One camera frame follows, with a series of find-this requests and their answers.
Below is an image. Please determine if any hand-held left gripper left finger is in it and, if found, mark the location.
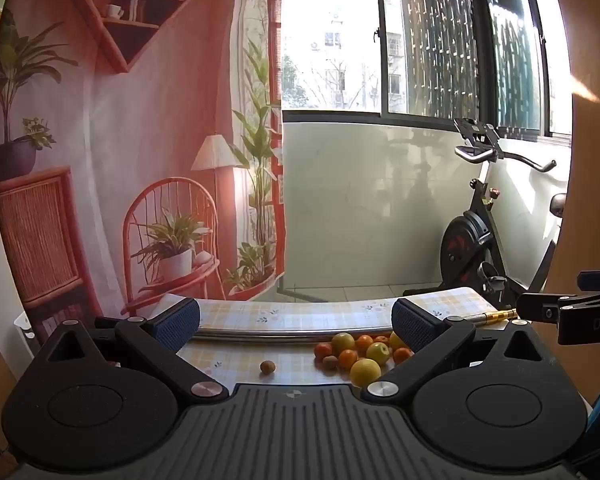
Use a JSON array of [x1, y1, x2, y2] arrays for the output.
[[32, 298, 229, 404]]

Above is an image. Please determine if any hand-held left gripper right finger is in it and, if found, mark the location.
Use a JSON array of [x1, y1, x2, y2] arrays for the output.
[[362, 298, 562, 403]]

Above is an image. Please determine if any green apple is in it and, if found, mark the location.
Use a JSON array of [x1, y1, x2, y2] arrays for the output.
[[331, 333, 357, 356], [366, 342, 391, 366]]

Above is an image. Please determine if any plaid floral tablecloth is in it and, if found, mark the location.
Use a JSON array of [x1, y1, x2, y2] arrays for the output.
[[155, 287, 501, 391]]

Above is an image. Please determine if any black exercise bike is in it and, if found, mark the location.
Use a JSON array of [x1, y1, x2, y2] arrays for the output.
[[402, 117, 568, 311]]

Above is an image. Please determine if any wooden door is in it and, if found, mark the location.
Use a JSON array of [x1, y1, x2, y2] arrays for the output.
[[545, 0, 600, 411]]

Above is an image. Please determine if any printed room scene backdrop cloth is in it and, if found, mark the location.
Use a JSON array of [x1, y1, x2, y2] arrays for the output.
[[0, 0, 287, 346]]

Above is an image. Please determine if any dark framed window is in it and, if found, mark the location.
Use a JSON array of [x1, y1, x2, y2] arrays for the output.
[[270, 0, 573, 141]]

